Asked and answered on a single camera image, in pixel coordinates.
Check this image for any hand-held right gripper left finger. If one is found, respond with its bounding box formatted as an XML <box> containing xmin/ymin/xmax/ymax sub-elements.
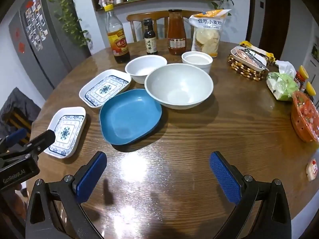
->
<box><xmin>25</xmin><ymin>151</ymin><xmax>108</xmax><ymax>239</ymax></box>

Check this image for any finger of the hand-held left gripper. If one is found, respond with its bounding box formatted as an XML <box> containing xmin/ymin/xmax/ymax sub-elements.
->
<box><xmin>0</xmin><ymin>128</ymin><xmax>27</xmax><ymax>153</ymax></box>
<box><xmin>15</xmin><ymin>129</ymin><xmax>56</xmax><ymax>158</ymax></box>

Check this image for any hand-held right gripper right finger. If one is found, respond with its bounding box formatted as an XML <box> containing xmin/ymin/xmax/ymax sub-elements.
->
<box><xmin>209</xmin><ymin>151</ymin><xmax>292</xmax><ymax>239</ymax></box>

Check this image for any blue patterned rectangular plate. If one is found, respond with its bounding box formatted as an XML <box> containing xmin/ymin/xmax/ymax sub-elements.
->
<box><xmin>43</xmin><ymin>107</ymin><xmax>87</xmax><ymax>159</ymax></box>
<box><xmin>79</xmin><ymin>69</ymin><xmax>132</xmax><ymax>109</ymax></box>

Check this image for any large grey-white bowl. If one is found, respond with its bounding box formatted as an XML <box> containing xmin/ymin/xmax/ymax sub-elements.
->
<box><xmin>144</xmin><ymin>63</ymin><xmax>214</xmax><ymax>110</ymax></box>

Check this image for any small white bowl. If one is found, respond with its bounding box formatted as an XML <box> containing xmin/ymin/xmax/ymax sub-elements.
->
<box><xmin>181</xmin><ymin>51</ymin><xmax>213</xmax><ymax>74</ymax></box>

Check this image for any medium white bowl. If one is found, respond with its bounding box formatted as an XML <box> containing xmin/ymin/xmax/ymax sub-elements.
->
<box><xmin>125</xmin><ymin>55</ymin><xmax>167</xmax><ymax>84</ymax></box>

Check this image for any cloth-draped wooden chair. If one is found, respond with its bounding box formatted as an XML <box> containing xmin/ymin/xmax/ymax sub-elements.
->
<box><xmin>10</xmin><ymin>110</ymin><xmax>33</xmax><ymax>140</ymax></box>

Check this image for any grey refrigerator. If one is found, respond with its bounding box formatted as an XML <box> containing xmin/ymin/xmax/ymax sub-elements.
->
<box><xmin>9</xmin><ymin>0</ymin><xmax>92</xmax><ymax>89</ymax></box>

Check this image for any small pink white packet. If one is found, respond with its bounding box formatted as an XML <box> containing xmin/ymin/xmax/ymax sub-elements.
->
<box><xmin>306</xmin><ymin>158</ymin><xmax>319</xmax><ymax>182</ymax></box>

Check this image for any orange plastic basket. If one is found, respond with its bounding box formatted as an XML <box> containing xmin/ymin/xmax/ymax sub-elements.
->
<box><xmin>290</xmin><ymin>91</ymin><xmax>319</xmax><ymax>143</ymax></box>

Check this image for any wooden bead basket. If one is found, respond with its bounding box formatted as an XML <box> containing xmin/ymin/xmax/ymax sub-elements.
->
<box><xmin>227</xmin><ymin>51</ymin><xmax>268</xmax><ymax>82</ymax></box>

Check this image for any green tissue pack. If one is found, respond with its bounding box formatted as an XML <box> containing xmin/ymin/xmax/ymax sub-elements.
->
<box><xmin>266</xmin><ymin>60</ymin><xmax>299</xmax><ymax>102</ymax></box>

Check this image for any group of fridge photo magnets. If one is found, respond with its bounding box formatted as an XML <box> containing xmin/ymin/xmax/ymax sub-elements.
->
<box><xmin>24</xmin><ymin>0</ymin><xmax>49</xmax><ymax>53</ymax></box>

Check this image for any yellow-capped condiment bottle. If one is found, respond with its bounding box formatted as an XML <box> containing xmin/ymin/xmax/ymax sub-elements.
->
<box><xmin>294</xmin><ymin>65</ymin><xmax>309</xmax><ymax>90</ymax></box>
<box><xmin>303</xmin><ymin>81</ymin><xmax>316</xmax><ymax>101</ymax></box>

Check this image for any white rectangular dish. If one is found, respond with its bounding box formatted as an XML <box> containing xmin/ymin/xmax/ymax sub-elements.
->
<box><xmin>230</xmin><ymin>46</ymin><xmax>268</xmax><ymax>71</ymax></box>

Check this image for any yellow-capped vinegar bottle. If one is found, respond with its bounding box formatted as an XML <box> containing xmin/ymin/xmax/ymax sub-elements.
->
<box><xmin>104</xmin><ymin>4</ymin><xmax>130</xmax><ymax>64</ymax></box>

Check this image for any yellow snack packet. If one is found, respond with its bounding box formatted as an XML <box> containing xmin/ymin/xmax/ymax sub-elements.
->
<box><xmin>239</xmin><ymin>40</ymin><xmax>276</xmax><ymax>66</ymax></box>

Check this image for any hanging vine plant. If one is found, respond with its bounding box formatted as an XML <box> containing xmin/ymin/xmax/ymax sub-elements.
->
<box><xmin>42</xmin><ymin>0</ymin><xmax>92</xmax><ymax>50</ymax></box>

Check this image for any flour bag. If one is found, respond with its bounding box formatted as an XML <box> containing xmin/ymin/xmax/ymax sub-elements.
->
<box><xmin>189</xmin><ymin>9</ymin><xmax>232</xmax><ymax>58</ymax></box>

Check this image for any small dark sauce bottle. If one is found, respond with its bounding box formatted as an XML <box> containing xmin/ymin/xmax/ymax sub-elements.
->
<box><xmin>143</xmin><ymin>18</ymin><xmax>158</xmax><ymax>55</ymax></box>

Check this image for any orange sauce jar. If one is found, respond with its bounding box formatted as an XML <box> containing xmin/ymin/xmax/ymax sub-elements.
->
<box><xmin>167</xmin><ymin>9</ymin><xmax>187</xmax><ymax>56</ymax></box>

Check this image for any dark brown door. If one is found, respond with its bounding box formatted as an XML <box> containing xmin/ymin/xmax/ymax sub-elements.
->
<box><xmin>258</xmin><ymin>0</ymin><xmax>291</xmax><ymax>61</ymax></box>

